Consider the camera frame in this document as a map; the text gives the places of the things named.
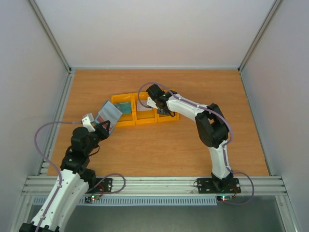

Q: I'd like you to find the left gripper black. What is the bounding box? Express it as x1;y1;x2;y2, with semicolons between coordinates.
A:
85;120;110;155

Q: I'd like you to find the red card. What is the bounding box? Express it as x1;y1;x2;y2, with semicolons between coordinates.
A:
95;116;113;133

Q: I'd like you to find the blue leather card holder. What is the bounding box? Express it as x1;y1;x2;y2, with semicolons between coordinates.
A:
96;101;122;135

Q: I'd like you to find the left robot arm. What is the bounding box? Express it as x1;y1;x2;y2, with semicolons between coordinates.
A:
19;120;110;232

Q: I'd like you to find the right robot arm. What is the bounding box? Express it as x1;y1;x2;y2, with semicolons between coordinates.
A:
146;82;233;192

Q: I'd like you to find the white card in bin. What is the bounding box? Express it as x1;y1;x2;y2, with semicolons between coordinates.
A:
136;100;152;112

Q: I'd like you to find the teal card in bin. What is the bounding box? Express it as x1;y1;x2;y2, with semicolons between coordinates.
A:
114;102;132;114

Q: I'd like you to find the yellow bin left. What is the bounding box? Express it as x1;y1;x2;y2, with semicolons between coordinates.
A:
112;93;135;128

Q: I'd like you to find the yellow bin middle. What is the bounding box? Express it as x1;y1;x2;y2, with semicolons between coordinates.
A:
133;92;157;125

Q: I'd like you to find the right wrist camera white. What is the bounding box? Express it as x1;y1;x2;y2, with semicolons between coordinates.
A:
146;97;157;109

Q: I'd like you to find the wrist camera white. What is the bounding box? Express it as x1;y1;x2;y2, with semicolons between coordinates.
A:
146;97;157;109
82;113;95;132

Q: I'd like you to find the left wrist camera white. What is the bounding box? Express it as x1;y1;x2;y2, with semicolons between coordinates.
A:
82;113;95;132

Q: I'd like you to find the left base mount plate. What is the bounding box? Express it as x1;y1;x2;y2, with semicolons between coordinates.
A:
87;178;113;194

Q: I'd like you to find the base mount plate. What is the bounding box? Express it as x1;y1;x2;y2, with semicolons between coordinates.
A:
87;178;113;194
194;178;241;194

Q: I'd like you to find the slotted cable duct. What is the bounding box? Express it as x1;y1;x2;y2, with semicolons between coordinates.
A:
32;196;218;206

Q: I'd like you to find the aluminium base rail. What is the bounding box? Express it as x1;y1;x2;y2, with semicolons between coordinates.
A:
22;176;287;196

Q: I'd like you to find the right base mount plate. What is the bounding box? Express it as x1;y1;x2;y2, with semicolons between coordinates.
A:
194;178;241;194

